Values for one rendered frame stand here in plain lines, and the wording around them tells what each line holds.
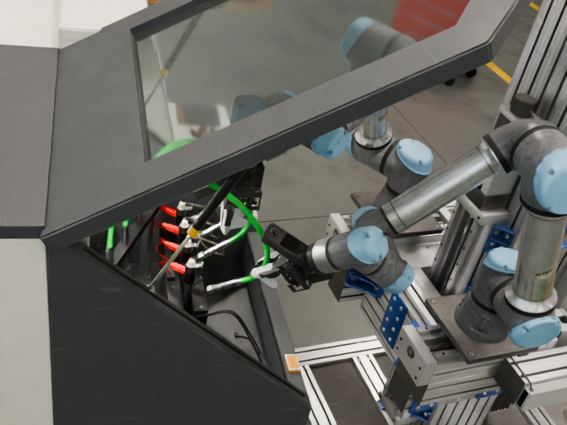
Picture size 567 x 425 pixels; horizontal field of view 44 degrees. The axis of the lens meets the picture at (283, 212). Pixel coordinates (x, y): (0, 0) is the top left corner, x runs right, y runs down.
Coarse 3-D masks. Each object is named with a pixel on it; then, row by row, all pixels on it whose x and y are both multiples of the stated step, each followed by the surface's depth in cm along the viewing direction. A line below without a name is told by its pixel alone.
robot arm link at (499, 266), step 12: (492, 252) 173; (504, 252) 173; (516, 252) 174; (492, 264) 170; (504, 264) 168; (480, 276) 175; (492, 276) 171; (504, 276) 168; (480, 288) 175; (492, 288) 170; (480, 300) 176; (492, 300) 170
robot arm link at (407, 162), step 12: (396, 144) 210; (408, 144) 208; (420, 144) 210; (384, 156) 209; (396, 156) 208; (408, 156) 204; (420, 156) 205; (432, 156) 208; (384, 168) 210; (396, 168) 208; (408, 168) 205; (420, 168) 205; (396, 180) 210; (408, 180) 207; (420, 180) 208
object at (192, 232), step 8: (232, 176) 121; (240, 176) 121; (224, 184) 122; (232, 184) 122; (224, 192) 122; (216, 200) 123; (208, 208) 124; (216, 208) 125; (200, 216) 126; (208, 216) 125; (192, 224) 127; (200, 224) 126; (192, 232) 127; (184, 240) 129; (168, 264) 132; (160, 272) 133; (152, 288) 135
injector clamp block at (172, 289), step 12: (192, 252) 197; (168, 288) 184; (180, 288) 184; (192, 288) 185; (180, 300) 181; (192, 300) 182; (204, 300) 182; (192, 312) 181; (204, 312) 180; (204, 324) 183
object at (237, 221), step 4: (236, 208) 164; (224, 212) 164; (236, 212) 165; (224, 216) 164; (236, 216) 165; (224, 220) 164; (232, 220) 166; (236, 220) 166; (240, 220) 166; (244, 220) 167; (232, 224) 167; (236, 224) 167; (240, 224) 167; (244, 224) 168; (224, 228) 166; (228, 228) 166; (232, 228) 167; (236, 228) 168; (224, 232) 168; (228, 232) 168
